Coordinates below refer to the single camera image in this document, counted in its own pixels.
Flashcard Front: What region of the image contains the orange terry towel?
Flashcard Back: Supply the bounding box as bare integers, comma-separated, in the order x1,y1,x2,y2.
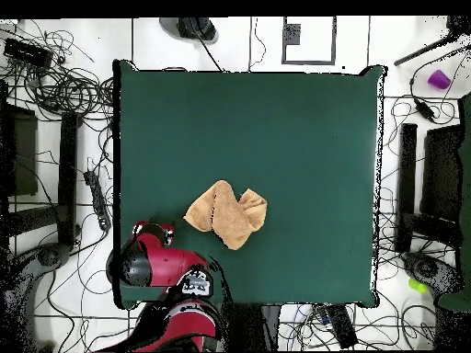
182,178,269,252

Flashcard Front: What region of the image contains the black power strip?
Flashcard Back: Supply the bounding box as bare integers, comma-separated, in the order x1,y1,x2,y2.
83,169,112,232

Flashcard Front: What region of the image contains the black stand bar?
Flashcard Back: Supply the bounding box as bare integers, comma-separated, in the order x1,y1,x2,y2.
394,122,418,254
57,110,80,246

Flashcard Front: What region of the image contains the black panel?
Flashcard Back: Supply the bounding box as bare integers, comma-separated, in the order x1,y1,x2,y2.
419,123,465,223
0,104,39,197

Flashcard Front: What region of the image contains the dark green table cloth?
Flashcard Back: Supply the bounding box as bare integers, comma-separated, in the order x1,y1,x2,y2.
112,59,387,310

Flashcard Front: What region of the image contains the person's foot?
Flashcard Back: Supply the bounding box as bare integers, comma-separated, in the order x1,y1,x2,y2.
158,17,220,45

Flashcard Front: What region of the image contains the black electronics box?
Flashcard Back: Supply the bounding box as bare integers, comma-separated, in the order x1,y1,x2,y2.
2,37,55,70

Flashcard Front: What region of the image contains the black device box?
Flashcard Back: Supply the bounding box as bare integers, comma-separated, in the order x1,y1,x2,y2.
325,303,360,350

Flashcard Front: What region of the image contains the lime green object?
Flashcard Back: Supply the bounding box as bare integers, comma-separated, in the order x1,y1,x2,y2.
407,278,431,295

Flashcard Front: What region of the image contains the black power adapter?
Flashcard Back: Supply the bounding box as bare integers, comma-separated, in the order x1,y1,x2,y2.
412,96,438,123

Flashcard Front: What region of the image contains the purple cup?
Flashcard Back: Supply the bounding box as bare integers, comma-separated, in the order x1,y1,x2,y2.
427,69,453,91

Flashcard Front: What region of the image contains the black rod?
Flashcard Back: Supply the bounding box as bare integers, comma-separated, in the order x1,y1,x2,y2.
392,28,465,68

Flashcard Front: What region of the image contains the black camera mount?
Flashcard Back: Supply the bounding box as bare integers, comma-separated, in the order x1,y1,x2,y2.
400,250,464,295
0,242,73,350

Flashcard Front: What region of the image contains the black cable tangle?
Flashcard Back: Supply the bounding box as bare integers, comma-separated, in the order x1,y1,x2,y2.
279,303,369,350
0,28,115,119

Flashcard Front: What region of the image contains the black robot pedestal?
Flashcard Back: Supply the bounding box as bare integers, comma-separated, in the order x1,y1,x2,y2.
220,303,282,352

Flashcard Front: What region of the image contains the black square floor frame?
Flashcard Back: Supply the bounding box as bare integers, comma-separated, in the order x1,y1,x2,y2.
281,16,338,66

